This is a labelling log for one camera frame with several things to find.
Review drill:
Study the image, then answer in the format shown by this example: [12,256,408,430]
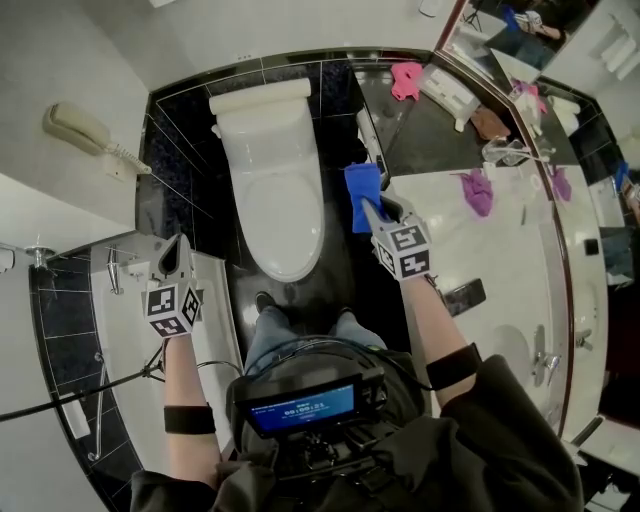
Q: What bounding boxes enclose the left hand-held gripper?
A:
[143,232,206,340]

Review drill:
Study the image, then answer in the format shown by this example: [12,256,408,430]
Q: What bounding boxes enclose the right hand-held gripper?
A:
[359,193,434,283]

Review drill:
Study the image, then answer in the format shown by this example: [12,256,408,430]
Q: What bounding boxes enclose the blue cleaning cloth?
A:
[343,162,386,235]

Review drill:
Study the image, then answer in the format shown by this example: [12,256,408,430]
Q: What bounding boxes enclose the white toilet lid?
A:
[233,167,325,282]

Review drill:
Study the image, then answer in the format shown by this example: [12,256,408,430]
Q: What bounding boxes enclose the person's right forearm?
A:
[399,273,484,406]

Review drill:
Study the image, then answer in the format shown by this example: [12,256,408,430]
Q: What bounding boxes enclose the person's left forearm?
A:
[162,335,224,491]

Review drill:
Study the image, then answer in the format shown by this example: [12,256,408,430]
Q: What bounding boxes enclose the chrome toilet paper holder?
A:
[355,109,389,191]

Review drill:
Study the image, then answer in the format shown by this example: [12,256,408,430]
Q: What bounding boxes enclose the white ceramic toilet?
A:
[209,99,325,282]

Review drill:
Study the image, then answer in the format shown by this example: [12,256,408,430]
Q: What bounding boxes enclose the chrome bathtub faucet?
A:
[104,244,139,296]

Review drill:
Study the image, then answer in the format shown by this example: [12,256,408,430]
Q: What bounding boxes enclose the purple cloth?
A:
[452,168,495,219]

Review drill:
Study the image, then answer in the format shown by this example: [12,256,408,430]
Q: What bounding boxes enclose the white bathtub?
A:
[89,232,246,476]

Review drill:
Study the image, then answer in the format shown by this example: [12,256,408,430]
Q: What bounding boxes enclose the black smartphone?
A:
[443,278,487,318]

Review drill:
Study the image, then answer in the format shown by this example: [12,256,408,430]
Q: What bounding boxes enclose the marble vanity counter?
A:
[349,49,576,441]

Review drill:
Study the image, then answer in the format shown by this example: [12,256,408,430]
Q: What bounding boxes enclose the person's blue jeans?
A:
[242,304,389,376]

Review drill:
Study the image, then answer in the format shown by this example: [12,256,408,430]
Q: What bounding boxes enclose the clear drinking glass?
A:
[481,138,531,167]

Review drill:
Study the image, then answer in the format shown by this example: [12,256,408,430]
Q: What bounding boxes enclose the pink cloth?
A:
[389,62,424,103]

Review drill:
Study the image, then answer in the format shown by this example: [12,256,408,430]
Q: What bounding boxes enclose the chrome shower valve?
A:
[22,234,51,271]

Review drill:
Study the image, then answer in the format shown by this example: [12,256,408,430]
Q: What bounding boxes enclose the chrome grab bar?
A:
[88,352,109,461]

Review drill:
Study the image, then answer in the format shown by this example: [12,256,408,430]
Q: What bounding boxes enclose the black light stand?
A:
[0,344,166,426]

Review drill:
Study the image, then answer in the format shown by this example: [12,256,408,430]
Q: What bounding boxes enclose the white soap tray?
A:
[60,397,92,439]

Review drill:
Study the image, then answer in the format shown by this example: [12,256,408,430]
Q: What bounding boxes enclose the chest-mounted monitor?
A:
[225,367,390,471]

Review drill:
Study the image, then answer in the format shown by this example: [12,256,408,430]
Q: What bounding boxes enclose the chrome sink faucet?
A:
[532,324,562,389]

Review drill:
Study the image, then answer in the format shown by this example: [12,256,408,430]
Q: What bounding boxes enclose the person's black jacket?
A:
[130,349,586,512]

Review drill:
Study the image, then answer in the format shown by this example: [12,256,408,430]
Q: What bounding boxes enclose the beige wall telephone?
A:
[42,102,153,176]

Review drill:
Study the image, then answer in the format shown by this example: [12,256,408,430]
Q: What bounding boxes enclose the wood-framed wall mirror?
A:
[433,0,640,451]

